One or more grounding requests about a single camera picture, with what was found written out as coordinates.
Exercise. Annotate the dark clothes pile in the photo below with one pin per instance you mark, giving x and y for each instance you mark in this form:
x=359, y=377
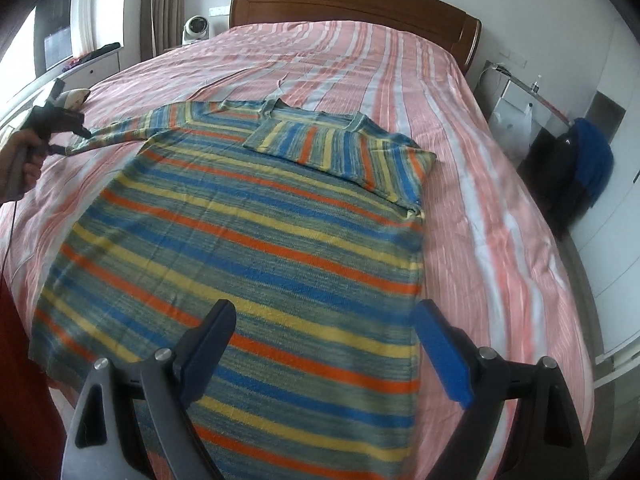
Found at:
x=97, y=52

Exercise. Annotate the small clear bottle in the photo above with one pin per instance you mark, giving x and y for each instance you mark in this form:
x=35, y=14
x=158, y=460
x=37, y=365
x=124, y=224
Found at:
x=537, y=85

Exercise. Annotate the white wall socket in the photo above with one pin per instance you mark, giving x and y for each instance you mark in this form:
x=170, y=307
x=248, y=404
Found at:
x=512, y=57
x=219, y=10

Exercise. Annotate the white round fan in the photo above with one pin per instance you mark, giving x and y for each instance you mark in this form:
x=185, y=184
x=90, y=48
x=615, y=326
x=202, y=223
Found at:
x=195, y=30

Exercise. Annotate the striped pillow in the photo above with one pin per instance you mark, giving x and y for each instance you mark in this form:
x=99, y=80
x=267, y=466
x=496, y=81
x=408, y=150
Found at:
x=76, y=100

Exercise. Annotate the white drawer cabinet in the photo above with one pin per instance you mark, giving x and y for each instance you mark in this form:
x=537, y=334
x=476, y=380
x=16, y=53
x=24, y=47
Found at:
x=95, y=67

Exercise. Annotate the person's orange red clothing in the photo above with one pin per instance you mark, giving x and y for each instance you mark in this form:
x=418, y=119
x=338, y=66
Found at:
x=25, y=385

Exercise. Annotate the bed with pink striped sheet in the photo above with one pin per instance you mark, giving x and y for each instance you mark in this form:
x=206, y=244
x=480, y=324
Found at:
x=490, y=260

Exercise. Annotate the black garment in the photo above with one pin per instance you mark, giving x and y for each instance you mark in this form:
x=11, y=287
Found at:
x=550, y=180

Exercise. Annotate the window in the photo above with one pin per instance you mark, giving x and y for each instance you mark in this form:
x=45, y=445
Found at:
x=55, y=35

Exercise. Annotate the white plastic bag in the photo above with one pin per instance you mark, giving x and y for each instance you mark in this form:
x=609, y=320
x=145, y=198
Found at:
x=512, y=132

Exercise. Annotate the beige curtain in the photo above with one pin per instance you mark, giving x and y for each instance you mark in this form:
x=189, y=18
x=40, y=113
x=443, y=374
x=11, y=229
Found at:
x=162, y=10

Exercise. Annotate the blue garment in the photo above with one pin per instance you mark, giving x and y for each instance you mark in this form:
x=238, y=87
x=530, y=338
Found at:
x=595, y=160

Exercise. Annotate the white side desk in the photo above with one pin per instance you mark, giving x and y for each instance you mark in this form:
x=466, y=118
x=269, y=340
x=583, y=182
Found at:
x=512, y=95

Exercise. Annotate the wooden headboard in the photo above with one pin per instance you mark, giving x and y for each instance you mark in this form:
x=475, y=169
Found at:
x=350, y=5

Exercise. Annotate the person's left hand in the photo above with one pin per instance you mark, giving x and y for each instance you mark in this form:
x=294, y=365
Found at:
x=15, y=175

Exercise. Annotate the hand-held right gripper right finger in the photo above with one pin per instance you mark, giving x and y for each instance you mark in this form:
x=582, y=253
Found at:
x=442, y=355

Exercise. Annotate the striped knit sweater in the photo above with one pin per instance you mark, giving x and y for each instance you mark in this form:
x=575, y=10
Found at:
x=250, y=260

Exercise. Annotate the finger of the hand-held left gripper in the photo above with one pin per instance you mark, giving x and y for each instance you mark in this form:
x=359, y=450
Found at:
x=82, y=127
x=56, y=149

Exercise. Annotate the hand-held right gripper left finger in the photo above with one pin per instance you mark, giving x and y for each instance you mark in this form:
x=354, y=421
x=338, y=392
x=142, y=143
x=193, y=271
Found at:
x=210, y=340

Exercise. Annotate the white sheer curtain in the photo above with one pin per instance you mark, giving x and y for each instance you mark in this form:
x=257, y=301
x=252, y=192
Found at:
x=82, y=15

